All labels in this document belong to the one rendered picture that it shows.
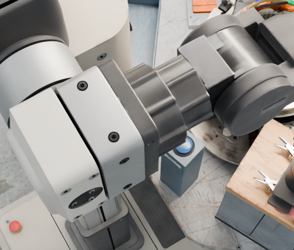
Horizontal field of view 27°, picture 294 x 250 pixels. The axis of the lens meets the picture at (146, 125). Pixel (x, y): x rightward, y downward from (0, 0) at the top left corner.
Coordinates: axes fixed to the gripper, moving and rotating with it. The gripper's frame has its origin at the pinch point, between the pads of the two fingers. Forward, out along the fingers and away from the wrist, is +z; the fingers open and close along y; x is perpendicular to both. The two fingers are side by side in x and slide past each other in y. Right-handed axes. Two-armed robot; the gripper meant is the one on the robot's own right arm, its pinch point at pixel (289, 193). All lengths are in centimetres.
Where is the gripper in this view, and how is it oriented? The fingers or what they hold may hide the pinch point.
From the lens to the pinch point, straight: 132.2
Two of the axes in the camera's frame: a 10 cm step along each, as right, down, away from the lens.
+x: -8.5, -5.0, 1.9
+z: -0.1, 3.8, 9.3
